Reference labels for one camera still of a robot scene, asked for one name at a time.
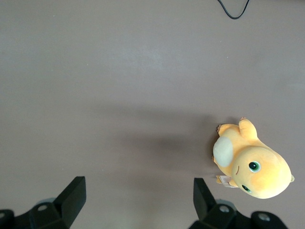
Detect orange plush toy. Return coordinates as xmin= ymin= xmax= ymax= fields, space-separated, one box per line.
xmin=211 ymin=116 xmax=295 ymax=200

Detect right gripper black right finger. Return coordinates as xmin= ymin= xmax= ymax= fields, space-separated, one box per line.
xmin=188 ymin=177 xmax=288 ymax=229

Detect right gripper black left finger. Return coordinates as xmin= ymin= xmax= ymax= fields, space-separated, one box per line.
xmin=0 ymin=176 xmax=87 ymax=229

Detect black looped cable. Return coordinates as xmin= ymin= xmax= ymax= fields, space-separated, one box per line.
xmin=217 ymin=0 xmax=250 ymax=20

